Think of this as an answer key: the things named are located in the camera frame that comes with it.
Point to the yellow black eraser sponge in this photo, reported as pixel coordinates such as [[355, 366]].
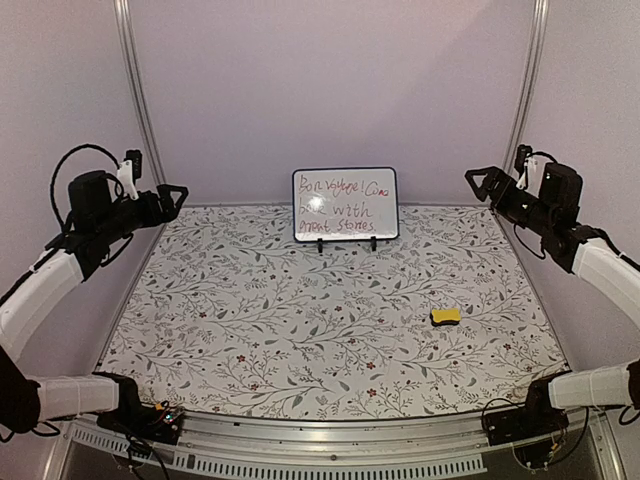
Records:
[[445, 317]]

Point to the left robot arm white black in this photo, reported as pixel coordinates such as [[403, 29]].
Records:
[[104, 209]]

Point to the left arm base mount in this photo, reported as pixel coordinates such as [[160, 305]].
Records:
[[160, 423]]

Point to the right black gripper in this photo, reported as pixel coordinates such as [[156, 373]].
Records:
[[489, 189]]

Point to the aluminium frame post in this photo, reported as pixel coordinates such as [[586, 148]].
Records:
[[531, 69], [126, 35]]

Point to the right aluminium frame post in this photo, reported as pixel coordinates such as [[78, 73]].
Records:
[[531, 69]]

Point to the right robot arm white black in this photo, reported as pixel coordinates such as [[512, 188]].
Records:
[[583, 251]]

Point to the front aluminium rail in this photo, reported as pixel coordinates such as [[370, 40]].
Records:
[[446, 447]]

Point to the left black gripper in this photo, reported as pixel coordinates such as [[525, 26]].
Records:
[[168, 212]]

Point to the left aluminium frame post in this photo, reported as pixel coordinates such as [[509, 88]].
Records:
[[126, 35]]

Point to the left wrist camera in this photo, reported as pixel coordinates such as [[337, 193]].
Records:
[[129, 172]]

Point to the floral patterned table mat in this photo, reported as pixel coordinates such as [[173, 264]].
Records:
[[231, 315]]

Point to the small blue-framed whiteboard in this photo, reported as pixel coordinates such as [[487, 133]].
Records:
[[345, 204]]

